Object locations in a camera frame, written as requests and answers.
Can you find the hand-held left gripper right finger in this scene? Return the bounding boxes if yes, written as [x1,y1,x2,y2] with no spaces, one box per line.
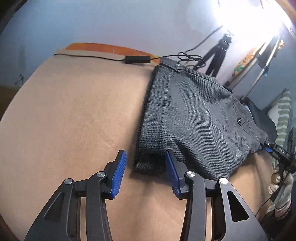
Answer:
[165,149,269,241]

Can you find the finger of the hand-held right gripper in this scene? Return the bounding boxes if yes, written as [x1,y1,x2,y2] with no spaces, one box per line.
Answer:
[264,141,276,154]

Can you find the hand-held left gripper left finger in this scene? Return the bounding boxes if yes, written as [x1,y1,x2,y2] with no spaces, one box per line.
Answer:
[24,149,127,241]

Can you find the grey pants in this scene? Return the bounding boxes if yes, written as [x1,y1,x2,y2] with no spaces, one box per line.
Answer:
[133,57,269,181]

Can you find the black cloth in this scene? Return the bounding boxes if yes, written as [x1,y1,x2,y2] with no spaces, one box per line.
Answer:
[239,97,278,139]

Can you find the green striped cloth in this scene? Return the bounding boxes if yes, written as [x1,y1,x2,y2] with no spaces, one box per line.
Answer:
[266,89,294,149]

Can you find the beige bed sheet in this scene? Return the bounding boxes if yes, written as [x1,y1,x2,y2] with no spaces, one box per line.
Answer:
[0,48,281,241]

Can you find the metal rack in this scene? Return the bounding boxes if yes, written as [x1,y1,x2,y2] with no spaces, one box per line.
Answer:
[224,35,285,98]

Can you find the black camera tripod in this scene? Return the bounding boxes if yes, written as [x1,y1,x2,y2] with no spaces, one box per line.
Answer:
[193,30,234,78]

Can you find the black cable with inline box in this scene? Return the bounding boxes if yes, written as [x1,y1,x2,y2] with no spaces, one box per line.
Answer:
[54,25,224,71]

